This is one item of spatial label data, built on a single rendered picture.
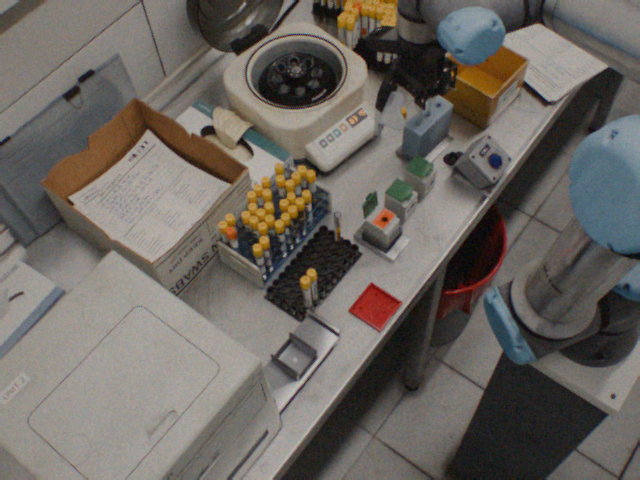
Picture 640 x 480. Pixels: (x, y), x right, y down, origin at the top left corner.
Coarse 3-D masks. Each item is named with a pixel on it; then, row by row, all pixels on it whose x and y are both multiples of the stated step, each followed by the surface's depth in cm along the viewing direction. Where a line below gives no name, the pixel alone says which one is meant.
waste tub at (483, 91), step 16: (480, 64) 152; (496, 64) 149; (512, 64) 146; (464, 80) 140; (480, 80) 152; (496, 80) 151; (512, 80) 141; (448, 96) 146; (464, 96) 142; (480, 96) 139; (496, 96) 139; (512, 96) 147; (464, 112) 146; (480, 112) 142; (496, 112) 144; (480, 128) 146
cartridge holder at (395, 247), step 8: (360, 232) 133; (400, 232) 130; (360, 240) 132; (368, 240) 131; (376, 240) 129; (392, 240) 129; (400, 240) 132; (408, 240) 132; (376, 248) 131; (384, 248) 129; (392, 248) 131; (400, 248) 131; (384, 256) 131; (392, 256) 130
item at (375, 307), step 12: (372, 288) 128; (360, 300) 127; (372, 300) 127; (384, 300) 127; (396, 300) 126; (360, 312) 126; (372, 312) 126; (384, 312) 126; (372, 324) 124; (384, 324) 124
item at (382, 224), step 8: (376, 208) 128; (384, 208) 128; (368, 216) 127; (376, 216) 127; (384, 216) 127; (392, 216) 127; (368, 224) 127; (376, 224) 126; (384, 224) 126; (392, 224) 127; (368, 232) 130; (376, 232) 128; (384, 232) 126; (392, 232) 128; (384, 240) 128
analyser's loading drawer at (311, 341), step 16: (304, 320) 121; (320, 320) 119; (304, 336) 120; (320, 336) 120; (336, 336) 120; (288, 352) 119; (304, 352) 118; (320, 352) 118; (272, 368) 117; (288, 368) 114; (304, 368) 117; (272, 384) 116; (288, 384) 116; (288, 400) 115
